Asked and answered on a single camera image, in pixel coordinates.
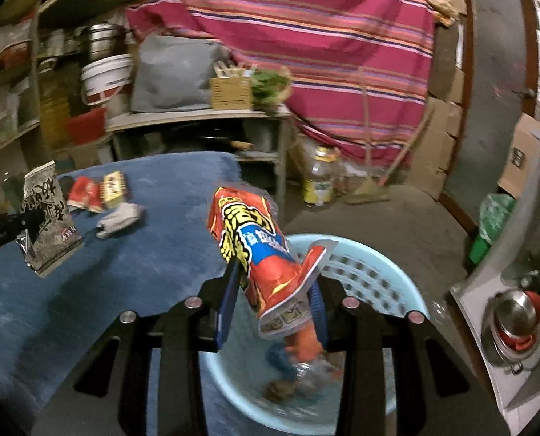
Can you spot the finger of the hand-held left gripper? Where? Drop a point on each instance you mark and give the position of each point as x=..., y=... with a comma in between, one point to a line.
x=6, y=231

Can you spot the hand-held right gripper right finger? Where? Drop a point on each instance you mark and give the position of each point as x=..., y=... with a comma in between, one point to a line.
x=319, y=318

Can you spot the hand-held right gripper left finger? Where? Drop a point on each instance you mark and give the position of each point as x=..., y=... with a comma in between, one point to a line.
x=227, y=313

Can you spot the orange snack packet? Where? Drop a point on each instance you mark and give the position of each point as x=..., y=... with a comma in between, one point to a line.
x=304, y=343

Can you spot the black and white snack packet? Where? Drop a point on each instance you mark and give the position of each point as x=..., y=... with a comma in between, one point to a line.
x=49, y=200

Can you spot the snacks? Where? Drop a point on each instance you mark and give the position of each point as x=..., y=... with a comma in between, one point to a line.
x=317, y=374

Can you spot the blue wrapper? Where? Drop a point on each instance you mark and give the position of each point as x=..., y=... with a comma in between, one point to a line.
x=281, y=361

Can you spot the large red snack bag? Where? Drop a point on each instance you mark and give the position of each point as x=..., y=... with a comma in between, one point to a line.
x=265, y=259

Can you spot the light blue plastic basket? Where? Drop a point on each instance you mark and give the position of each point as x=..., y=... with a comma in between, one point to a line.
x=388, y=290

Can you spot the brown item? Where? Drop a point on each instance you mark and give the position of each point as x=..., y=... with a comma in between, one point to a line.
x=280, y=391

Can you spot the red snack packet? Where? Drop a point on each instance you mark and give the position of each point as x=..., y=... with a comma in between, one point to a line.
x=84, y=193

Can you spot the blue fluffy mat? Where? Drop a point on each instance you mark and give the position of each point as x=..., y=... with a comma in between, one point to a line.
x=138, y=272

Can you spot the white crumpled cloth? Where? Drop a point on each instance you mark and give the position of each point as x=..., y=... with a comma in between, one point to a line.
x=120, y=220

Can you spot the yellow snack packet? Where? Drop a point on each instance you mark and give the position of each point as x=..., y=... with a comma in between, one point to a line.
x=114, y=187

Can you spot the red plastic crate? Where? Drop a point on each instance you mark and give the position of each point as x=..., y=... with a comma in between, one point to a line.
x=86, y=127

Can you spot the straw broom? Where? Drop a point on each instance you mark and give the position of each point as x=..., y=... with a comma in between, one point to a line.
x=367, y=190

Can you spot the cooking oil bottle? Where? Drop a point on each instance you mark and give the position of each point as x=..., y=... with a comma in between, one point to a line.
x=320, y=181

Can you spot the grey concrete counter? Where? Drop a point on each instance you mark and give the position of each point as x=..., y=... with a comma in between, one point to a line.
x=479, y=281

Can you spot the black pan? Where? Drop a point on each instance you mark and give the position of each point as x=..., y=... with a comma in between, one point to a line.
x=220, y=137

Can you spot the white plastic bucket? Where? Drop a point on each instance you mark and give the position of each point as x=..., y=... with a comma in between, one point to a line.
x=106, y=79

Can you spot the steel bowl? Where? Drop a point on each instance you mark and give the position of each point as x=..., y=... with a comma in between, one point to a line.
x=515, y=311

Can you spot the grey wooden shelf table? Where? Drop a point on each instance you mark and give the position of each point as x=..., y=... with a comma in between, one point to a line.
x=183, y=118

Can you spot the steel pot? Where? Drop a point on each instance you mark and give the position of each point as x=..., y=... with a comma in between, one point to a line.
x=102, y=41

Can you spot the grey cushion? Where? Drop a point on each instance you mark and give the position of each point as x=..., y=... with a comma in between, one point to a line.
x=174, y=72

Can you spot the green leafy vegetables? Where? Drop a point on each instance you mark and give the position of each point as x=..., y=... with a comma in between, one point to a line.
x=270, y=82

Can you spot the bundle of chopsticks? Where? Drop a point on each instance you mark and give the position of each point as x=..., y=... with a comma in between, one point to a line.
x=231, y=71

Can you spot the cardboard box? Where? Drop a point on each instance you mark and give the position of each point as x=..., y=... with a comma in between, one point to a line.
x=522, y=154

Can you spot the pink striped cloth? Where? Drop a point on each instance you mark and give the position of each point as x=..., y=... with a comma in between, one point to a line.
x=297, y=32

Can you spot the grey metal door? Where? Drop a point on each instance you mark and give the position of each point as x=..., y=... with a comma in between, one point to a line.
x=492, y=77

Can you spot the yellow plastic bag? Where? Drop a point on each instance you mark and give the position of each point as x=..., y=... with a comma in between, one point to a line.
x=445, y=7

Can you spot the dark wooden wall shelf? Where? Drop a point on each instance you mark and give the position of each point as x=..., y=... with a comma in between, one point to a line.
x=6, y=77

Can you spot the cardboard sheets on wall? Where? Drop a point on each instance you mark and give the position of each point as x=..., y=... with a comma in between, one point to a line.
x=440, y=136

